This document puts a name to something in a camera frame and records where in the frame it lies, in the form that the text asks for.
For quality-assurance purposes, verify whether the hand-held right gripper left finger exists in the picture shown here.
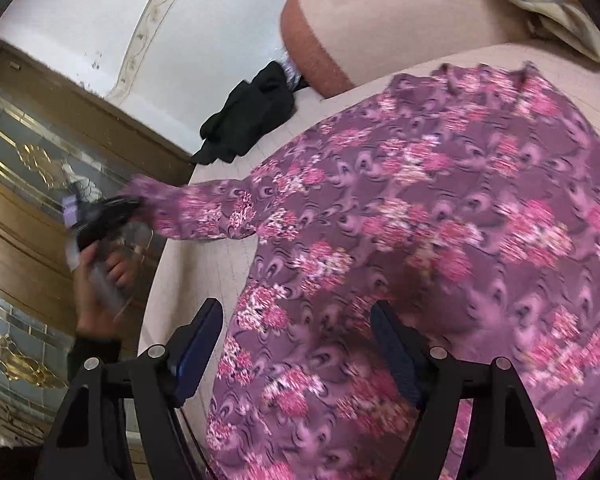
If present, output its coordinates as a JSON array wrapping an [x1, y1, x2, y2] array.
[[35, 298, 224, 480]]

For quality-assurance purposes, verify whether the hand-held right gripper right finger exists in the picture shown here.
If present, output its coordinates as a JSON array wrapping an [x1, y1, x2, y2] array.
[[370, 300, 563, 480]]

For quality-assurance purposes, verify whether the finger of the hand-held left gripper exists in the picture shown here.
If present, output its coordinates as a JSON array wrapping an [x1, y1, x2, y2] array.
[[94, 196, 145, 233]]

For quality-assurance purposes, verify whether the purple floral shirt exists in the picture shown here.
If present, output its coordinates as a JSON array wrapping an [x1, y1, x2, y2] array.
[[122, 62, 600, 480]]

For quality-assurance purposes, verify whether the person's left hand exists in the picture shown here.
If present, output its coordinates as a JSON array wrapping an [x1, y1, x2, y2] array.
[[75, 247, 137, 337]]

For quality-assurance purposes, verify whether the wooden door with glass panels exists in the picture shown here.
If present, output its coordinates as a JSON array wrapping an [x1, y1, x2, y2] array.
[[0, 35, 196, 453]]

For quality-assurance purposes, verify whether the pink quilted mattress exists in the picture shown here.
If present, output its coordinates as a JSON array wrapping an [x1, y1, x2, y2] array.
[[137, 42, 600, 480]]

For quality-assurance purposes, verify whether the black cloth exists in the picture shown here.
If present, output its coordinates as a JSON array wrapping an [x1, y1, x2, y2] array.
[[192, 62, 296, 165]]

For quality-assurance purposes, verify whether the white purple cloth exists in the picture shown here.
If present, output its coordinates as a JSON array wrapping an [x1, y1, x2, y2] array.
[[279, 52, 309, 92]]

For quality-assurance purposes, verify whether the pink bolster cushion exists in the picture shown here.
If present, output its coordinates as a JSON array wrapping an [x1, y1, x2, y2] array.
[[280, 0, 546, 98]]

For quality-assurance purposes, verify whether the cream patterned pillow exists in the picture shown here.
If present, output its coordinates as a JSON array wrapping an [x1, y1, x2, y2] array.
[[457, 0, 600, 63]]

